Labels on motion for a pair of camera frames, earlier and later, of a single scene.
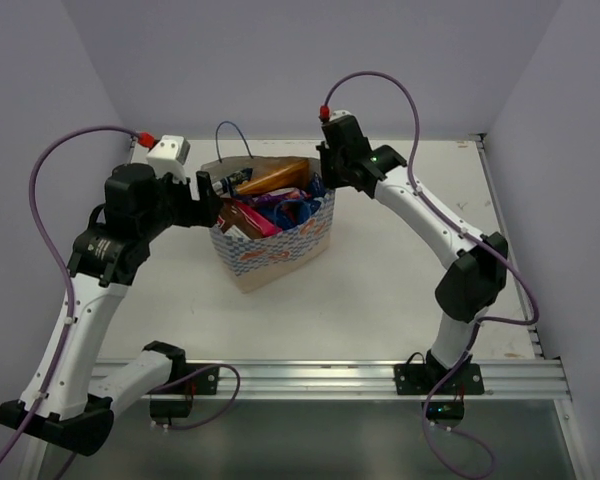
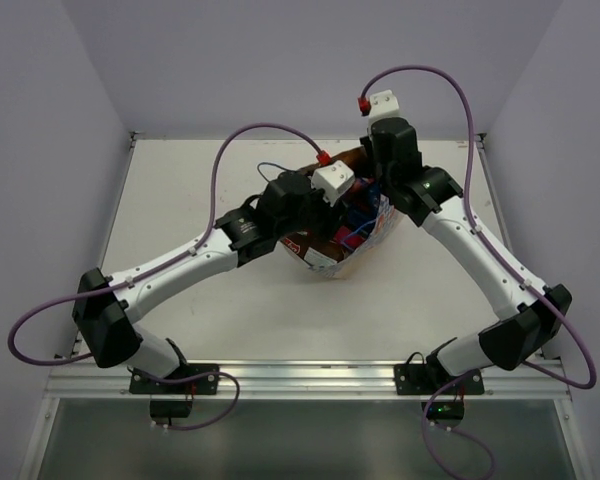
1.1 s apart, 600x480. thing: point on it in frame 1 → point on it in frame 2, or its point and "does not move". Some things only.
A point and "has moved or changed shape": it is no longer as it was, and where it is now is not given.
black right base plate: (427, 378) does not move
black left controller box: (170, 408) does not move
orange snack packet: (290, 175) has moved or changed shape
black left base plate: (202, 383) does not move
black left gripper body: (203, 195) → (325, 212)
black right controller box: (445, 410) does not move
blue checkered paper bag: (260, 261) → (384, 224)
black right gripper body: (332, 166) → (368, 140)
